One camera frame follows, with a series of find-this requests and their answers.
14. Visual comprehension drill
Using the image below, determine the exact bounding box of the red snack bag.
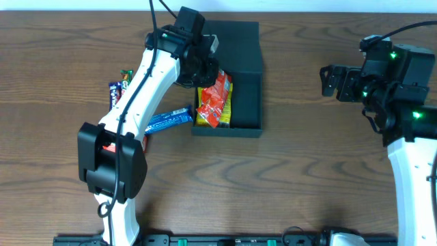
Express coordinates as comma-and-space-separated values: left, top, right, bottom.
195, 69, 233, 129

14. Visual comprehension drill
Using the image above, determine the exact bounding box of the yellow snack bag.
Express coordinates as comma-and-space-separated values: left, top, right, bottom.
195, 81, 234, 128

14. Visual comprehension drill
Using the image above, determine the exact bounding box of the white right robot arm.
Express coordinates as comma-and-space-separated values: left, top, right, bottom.
320, 40, 436, 245

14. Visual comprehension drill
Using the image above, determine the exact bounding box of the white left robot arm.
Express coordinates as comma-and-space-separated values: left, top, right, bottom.
77, 25, 219, 245

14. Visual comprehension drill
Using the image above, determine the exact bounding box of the blue cookie pack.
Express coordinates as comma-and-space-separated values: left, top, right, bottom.
145, 105, 193, 135

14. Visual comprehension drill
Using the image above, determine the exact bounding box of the dark green open box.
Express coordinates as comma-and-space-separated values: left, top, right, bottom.
191, 20, 263, 138

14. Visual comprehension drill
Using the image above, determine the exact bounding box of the red wafer bar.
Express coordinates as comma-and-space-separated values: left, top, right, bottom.
120, 70, 134, 96

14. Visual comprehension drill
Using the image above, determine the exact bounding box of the purple chocolate bar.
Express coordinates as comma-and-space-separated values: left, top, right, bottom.
109, 81, 122, 110

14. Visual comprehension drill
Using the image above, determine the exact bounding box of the red chips can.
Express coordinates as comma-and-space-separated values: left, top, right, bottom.
103, 135, 147, 154

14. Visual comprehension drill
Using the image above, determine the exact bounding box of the black mounting rail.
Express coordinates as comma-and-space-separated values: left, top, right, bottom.
52, 234, 397, 246

